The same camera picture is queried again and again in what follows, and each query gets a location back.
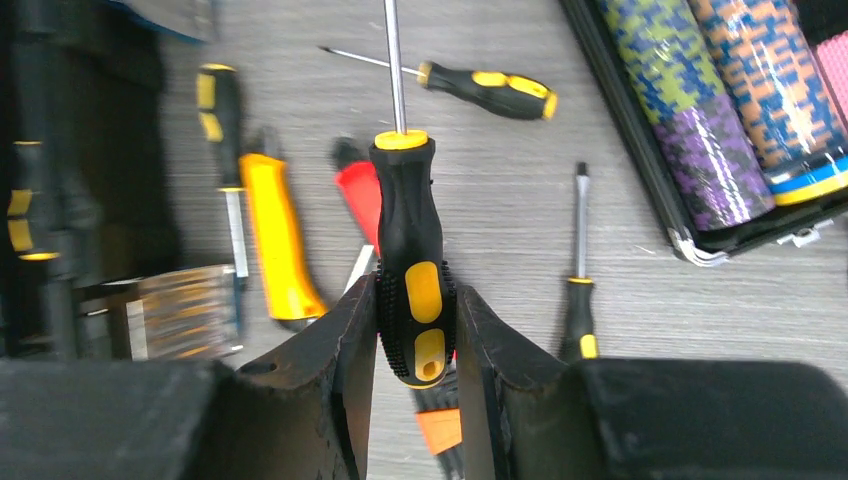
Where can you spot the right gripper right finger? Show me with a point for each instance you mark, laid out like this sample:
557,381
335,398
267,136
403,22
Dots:
527,415

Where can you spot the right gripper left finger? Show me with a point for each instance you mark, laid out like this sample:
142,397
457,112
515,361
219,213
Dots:
299,411

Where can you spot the yellow utility knife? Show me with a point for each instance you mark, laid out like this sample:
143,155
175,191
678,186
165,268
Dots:
291,297

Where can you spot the short stubby screwdriver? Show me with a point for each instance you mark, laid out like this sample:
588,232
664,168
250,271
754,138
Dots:
508,95

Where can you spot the black plastic toolbox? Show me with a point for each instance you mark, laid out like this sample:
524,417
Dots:
86,78

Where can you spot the small black screwdriver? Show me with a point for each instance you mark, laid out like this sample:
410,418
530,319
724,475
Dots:
362,266

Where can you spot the orange black brush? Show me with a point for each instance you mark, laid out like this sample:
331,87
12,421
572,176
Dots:
438,417

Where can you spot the black poker chip case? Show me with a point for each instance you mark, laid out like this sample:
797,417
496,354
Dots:
677,198

